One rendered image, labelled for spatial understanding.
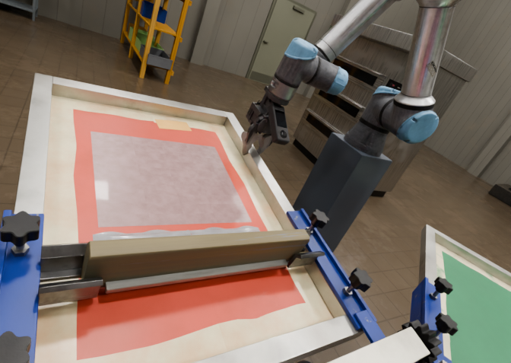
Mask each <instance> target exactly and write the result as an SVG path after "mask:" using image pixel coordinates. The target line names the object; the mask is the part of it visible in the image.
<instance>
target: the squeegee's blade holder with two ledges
mask: <svg viewBox="0 0 511 363"><path fill-rule="evenodd" d="M287 265H288V263H287V261H286V260H274V261H268V262H262V263H250V264H244V265H238V266H227V267H221V268H214V269H203V270H197V271H191V272H179V273H173V274H167V275H156V276H149V277H143V278H136V279H126V280H119V281H113V282H106V284H105V293H107V294H108V293H113V292H119V291H128V290H134V289H140V288H149V287H154V286H160V285H169V284H175V283H180V282H190V281H195V280H201V279H211V278H216V277H221V276H227V275H236V274H242V273H248V272H258V271H262V270H268V269H278V268H283V267H286V266H287Z"/></svg>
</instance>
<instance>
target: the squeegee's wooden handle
mask: <svg viewBox="0 0 511 363"><path fill-rule="evenodd" d="M308 242H309V235H308V234H307V232H306V231H305V230H304V229H296V230H282V231H256V232H242V233H228V234H201V235H187V236H173V237H146V238H133V239H119V240H92V241H89V242H88V243H87V248H86V251H85V255H84V262H83V265H82V269H81V279H91V278H97V277H101V278H102V279H103V285H101V286H104V285H105V284H106V282H113V281H119V280H126V279H136V278H143V277H149V276H156V275H167V274H173V273H179V272H191V271H197V270H203V269H214V268H221V267H227V266H238V265H244V264H250V263H262V262H268V261H274V260H286V261H290V260H291V259H292V257H293V256H294V255H295V254H296V253H300V251H301V250H302V249H303V248H304V247H305V246H306V245H307V244H308Z"/></svg>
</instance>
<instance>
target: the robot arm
mask: <svg viewBox="0 0 511 363"><path fill-rule="evenodd" d="M395 1H401V0H359V1H358V2H357V3H356V4H355V5H354V6H353V7H352V8H351V9H350V10H349V11H348V12H347V13H346V14H345V15H344V16H343V17H342V18H341V19H340V20H339V21H338V22H337V23H336V24H335V25H334V26H333V27H332V28H331V29H330V30H329V31H328V32H327V33H326V34H325V35H324V36H323V37H322V38H321V39H320V40H319V41H318V42H317V43H316V44H315V45H313V44H311V43H308V42H307V41H305V40H303V39H300V38H294V39H293V40H292V41H291V43H290V45H289V47H288V48H287V50H286V51H285V52H284V56H283V58H282V60H281V62H280V64H279V66H278V68H277V70H276V72H275V74H274V76H273V78H272V80H271V82H270V84H269V86H265V89H264V91H265V95H264V97H263V98H262V101H260V100H259V101H260V102H259V101H258V102H257V103H255V102H252V104H251V106H250V108H249V110H248V112H247V114H246V118H247V119H248V122H249V124H250V125H251V126H250V127H249V128H248V131H247V132H245V131H243V132H242V134H241V139H242V141H243V148H242V154H243V155H245V154H248V153H249V149H250V148H251V147H252V144H253V143H254V142H255V141H257V139H258V141H259V149H258V150H257V152H258V153H259V154H261V153H262V152H263V151H264V150H265V149H266V148H267V147H268V146H270V145H271V144H272V142H274V143H276V144H280V145H286V144H287V143H289V142H290V139H289V134H288V129H287V120H286V116H285V111H284V107H283V106H287V105H288V103H289V101H290V100H291V99H292V98H293V96H294V94H295V93H296V91H297V89H298V87H299V85H300V83H301V82H303V83H306V84H308V85H310V86H313V87H315V88H318V89H319V90H321V91H324V92H326V93H329V94H332V95H337V94H340V93H341V92H342V91H343V90H344V88H345V86H346V85H347V82H348V73H347V72H346V71H345V70H344V69H342V68H341V67H340V66H336V65H334V64H332V63H331V62H332V61H333V60H334V59H335V58H336V57H337V56H338V55H339V54H340V53H341V52H342V51H344V50H345V49H346V48H347V47H348V46H349V45H350V44H351V43H352V42H353V41H354V40H355V39H356V38H357V37H358V36H360V35H361V34H362V33H363V32H364V31H365V30H366V29H367V28H368V27H369V26H370V25H371V24H372V23H373V22H374V21H375V20H376V19H377V18H378V17H379V16H380V15H381V14H382V13H383V12H384V11H385V10H386V9H387V8H389V7H390V6H391V5H392V4H393V3H394V2H395ZM416 1H417V3H418V4H419V10H418V13H417V20H416V24H415V28H414V34H413V37H412V41H411V48H410V52H409V55H408V62H407V65H406V69H405V76H404V80H403V83H402V87H401V91H398V90H396V89H393V88H388V87H385V86H379V87H378V88H377V89H376V91H375V92H374V94H373V95H372V97H371V99H370V102H369V103H368V104H367V107H366V109H365V110H364V112H363V114H362V116H361V117H360V119H359V121H358V122H357V123H356V124H355V125H354V126H353V127H352V128H351V129H350V130H349V131H348V132H347V133H346V135H345V136H344V140H345V141H346V142H347V143H348V144H350V145H352V146H353V147H355V148H356V149H358V150H360V151H362V152H364V153H367V154H370V155H372V156H376V157H379V156H380V155H381V154H382V152H383V149H384V146H385V143H386V137H387V135H388V134H389V132H391V133H392V134H393V135H395V136H397V138H398V139H400V140H402V141H404V142H406V143H408V144H416V143H419V142H422V141H424V140H425V139H427V138H428V137H430V136H431V135H432V134H433V133H434V131H435V130H436V128H437V126H438V123H439V118H438V116H437V114H436V113H435V112H433V108H434V104H435V99H434V98H433V96H432V92H433V86H434V84H435V80H436V76H437V72H438V69H439V67H440V61H441V58H442V55H443V50H444V47H445V44H446V39H447V36H448V33H449V28H450V25H451V22H452V17H453V14H454V10H455V6H456V5H457V4H458V3H459V2H460V1H461V0H416ZM281 105H283V106H281ZM257 132H258V133H259V135H257ZM261 133H263V134H261Z"/></svg>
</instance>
